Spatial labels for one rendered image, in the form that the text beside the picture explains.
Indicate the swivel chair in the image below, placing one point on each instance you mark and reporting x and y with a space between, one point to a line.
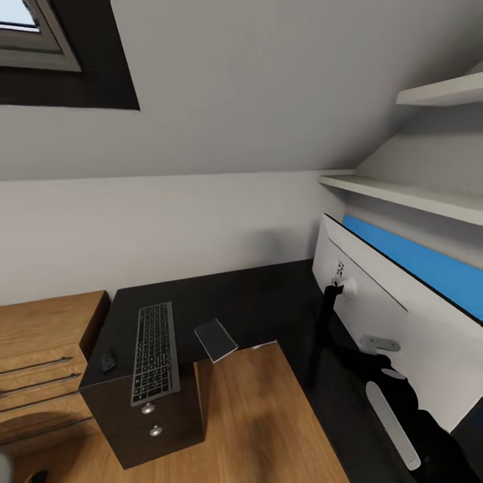
7 471

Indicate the fixed window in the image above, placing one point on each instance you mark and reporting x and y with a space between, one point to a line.
63 53

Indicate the notebook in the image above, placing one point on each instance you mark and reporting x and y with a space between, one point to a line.
215 339

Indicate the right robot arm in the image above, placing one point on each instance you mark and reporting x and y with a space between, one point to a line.
430 453

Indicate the mouse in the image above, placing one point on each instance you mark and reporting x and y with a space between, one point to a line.
106 361

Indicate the monitor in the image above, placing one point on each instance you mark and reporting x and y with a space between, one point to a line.
441 344

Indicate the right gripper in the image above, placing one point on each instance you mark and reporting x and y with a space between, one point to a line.
354 359

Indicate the keyboard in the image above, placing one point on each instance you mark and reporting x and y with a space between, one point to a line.
155 371

